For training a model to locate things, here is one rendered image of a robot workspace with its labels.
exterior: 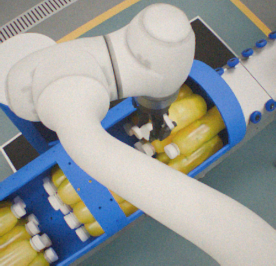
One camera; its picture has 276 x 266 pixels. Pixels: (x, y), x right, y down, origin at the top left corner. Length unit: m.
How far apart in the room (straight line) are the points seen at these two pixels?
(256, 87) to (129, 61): 0.88
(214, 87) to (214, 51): 1.37
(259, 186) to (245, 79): 1.02
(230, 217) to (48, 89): 0.28
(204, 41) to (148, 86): 1.81
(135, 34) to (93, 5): 2.17
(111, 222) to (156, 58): 0.50
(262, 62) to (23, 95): 1.04
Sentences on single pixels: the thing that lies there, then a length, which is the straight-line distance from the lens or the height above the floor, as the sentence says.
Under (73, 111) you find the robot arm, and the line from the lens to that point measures 0.46.
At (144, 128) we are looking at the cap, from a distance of 0.89.
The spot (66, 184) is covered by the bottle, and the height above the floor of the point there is 1.18.
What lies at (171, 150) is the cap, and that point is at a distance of 0.97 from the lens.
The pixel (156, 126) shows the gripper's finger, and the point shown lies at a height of 1.32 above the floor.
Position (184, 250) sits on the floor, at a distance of 2.08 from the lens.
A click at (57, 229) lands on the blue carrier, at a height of 0.96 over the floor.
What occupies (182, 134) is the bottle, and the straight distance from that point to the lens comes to 0.98.
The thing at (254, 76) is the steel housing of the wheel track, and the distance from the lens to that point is 1.36.
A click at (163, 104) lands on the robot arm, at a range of 0.64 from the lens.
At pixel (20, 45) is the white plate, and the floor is 1.04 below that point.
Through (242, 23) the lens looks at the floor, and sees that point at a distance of 2.69.
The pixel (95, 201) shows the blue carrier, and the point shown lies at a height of 1.22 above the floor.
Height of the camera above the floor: 2.06
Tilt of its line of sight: 70 degrees down
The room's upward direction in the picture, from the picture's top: 3 degrees clockwise
